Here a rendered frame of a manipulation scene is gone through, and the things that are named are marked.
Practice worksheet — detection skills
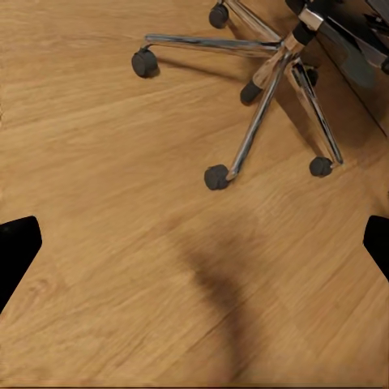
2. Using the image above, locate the swivel chair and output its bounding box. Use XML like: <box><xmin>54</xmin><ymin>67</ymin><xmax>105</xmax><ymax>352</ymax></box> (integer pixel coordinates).
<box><xmin>132</xmin><ymin>0</ymin><xmax>389</xmax><ymax>190</ymax></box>

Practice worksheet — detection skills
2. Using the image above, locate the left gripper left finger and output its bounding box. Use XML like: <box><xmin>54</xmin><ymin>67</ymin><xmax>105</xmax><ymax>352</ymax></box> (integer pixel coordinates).
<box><xmin>0</xmin><ymin>216</ymin><xmax>42</xmax><ymax>313</ymax></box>

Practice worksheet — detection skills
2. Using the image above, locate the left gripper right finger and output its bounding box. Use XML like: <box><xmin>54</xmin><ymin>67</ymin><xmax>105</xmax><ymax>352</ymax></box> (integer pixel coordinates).
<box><xmin>363</xmin><ymin>215</ymin><xmax>389</xmax><ymax>281</ymax></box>

